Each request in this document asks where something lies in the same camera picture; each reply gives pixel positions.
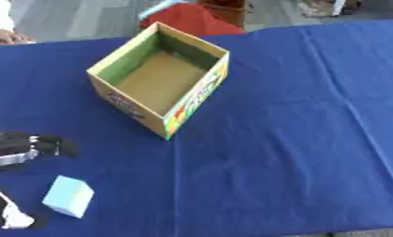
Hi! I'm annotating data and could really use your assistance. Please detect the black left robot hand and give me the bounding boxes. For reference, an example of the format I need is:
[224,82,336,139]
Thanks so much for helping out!
[0,131,80,231]

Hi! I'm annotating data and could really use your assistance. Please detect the tan cardboard box green inside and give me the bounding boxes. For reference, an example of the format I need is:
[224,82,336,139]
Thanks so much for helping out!
[84,21,233,141]

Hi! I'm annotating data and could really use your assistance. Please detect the light blue block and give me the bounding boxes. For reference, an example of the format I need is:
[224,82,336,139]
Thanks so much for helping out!
[41,174,96,219]

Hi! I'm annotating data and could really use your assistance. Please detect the person's hand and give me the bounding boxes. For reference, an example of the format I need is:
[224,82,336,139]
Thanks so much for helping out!
[0,29,36,45]

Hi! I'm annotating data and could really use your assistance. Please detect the light blue strip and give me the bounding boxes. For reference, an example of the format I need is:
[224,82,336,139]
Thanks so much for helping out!
[136,0,187,20]

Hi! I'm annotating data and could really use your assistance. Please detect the brown wooden crate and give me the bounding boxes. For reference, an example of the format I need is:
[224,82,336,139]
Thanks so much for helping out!
[196,0,252,30]

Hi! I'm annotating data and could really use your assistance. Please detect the white pole with base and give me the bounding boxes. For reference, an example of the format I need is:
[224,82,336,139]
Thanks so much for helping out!
[298,0,365,19]

